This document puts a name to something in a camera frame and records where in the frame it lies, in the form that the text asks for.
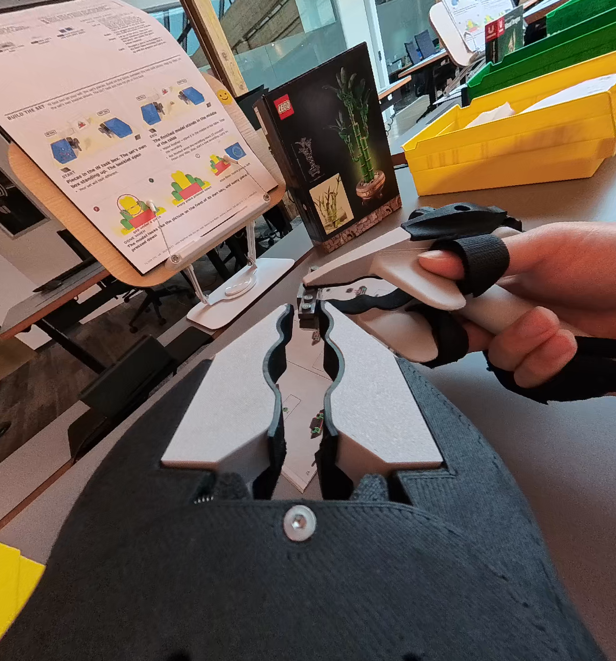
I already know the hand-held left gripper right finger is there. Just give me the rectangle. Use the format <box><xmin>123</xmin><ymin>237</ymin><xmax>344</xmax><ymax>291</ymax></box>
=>
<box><xmin>316</xmin><ymin>302</ymin><xmax>444</xmax><ymax>501</ymax></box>

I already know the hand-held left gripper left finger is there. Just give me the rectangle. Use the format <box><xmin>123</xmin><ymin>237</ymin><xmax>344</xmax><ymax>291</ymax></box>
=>
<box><xmin>161</xmin><ymin>304</ymin><xmax>294</xmax><ymax>501</ymax></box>

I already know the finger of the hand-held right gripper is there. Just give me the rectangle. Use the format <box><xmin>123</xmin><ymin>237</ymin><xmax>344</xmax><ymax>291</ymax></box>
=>
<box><xmin>333</xmin><ymin>286</ymin><xmax>439</xmax><ymax>363</ymax></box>
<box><xmin>302</xmin><ymin>226</ymin><xmax>414</xmax><ymax>290</ymax></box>

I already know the dark grey brick assembly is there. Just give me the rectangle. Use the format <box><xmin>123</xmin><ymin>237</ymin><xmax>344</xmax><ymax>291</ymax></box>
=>
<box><xmin>296</xmin><ymin>265</ymin><xmax>323</xmax><ymax>331</ymax></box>

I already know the grey desk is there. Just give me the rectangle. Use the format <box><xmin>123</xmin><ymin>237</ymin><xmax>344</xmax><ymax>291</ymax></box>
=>
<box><xmin>0</xmin><ymin>93</ymin><xmax>616</xmax><ymax>661</ymax></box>

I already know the person's right hand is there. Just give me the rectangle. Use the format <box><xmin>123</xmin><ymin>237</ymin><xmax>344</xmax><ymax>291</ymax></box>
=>
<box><xmin>419</xmin><ymin>222</ymin><xmax>616</xmax><ymax>398</ymax></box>

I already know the yellow bin with white paper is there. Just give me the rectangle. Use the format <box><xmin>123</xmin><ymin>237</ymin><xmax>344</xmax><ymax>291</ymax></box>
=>
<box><xmin>401</xmin><ymin>44</ymin><xmax>616</xmax><ymax>197</ymax></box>

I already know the instruction booklet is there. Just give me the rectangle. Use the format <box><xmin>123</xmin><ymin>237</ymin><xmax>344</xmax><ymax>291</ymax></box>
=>
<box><xmin>276</xmin><ymin>310</ymin><xmax>342</xmax><ymax>492</ymax></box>

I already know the black rectangular box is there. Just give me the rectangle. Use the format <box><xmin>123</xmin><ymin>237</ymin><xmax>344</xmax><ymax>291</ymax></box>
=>
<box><xmin>68</xmin><ymin>325</ymin><xmax>213</xmax><ymax>460</ymax></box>

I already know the white paper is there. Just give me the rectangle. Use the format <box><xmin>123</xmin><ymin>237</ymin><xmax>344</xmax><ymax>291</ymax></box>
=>
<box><xmin>465</xmin><ymin>102</ymin><xmax>516</xmax><ymax>130</ymax></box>
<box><xmin>520</xmin><ymin>71</ymin><xmax>616</xmax><ymax>115</ymax></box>

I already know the black bamboo set box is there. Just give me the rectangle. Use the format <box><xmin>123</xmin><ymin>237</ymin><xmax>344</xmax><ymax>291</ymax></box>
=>
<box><xmin>255</xmin><ymin>41</ymin><xmax>403</xmax><ymax>255</ymax></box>

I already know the small wooden document stand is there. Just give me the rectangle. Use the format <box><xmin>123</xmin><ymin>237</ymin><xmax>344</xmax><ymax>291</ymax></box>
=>
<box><xmin>428</xmin><ymin>0</ymin><xmax>518</xmax><ymax>68</ymax></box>

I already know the dark set box red logo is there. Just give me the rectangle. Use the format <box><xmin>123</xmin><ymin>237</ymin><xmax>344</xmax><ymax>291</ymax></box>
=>
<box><xmin>485</xmin><ymin>5</ymin><xmax>525</xmax><ymax>64</ymax></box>

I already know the green plastic bin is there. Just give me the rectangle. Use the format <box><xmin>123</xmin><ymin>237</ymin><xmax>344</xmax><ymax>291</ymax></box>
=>
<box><xmin>463</xmin><ymin>0</ymin><xmax>616</xmax><ymax>100</ymax></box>

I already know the grey side table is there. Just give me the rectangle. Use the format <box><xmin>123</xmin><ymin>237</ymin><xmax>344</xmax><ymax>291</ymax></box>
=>
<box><xmin>0</xmin><ymin>258</ymin><xmax>115</xmax><ymax>342</ymax></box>

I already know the yellow bin with brick pieces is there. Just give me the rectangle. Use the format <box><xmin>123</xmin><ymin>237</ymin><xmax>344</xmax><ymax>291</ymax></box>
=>
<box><xmin>0</xmin><ymin>532</ymin><xmax>46</xmax><ymax>661</ymax></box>

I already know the printed instruction sheet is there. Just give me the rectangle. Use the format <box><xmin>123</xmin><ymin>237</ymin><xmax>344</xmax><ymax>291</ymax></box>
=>
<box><xmin>0</xmin><ymin>0</ymin><xmax>279</xmax><ymax>272</ymax></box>

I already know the light wooden post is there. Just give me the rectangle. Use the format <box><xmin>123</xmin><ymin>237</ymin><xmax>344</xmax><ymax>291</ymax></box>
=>
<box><xmin>180</xmin><ymin>0</ymin><xmax>249</xmax><ymax>97</ymax></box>

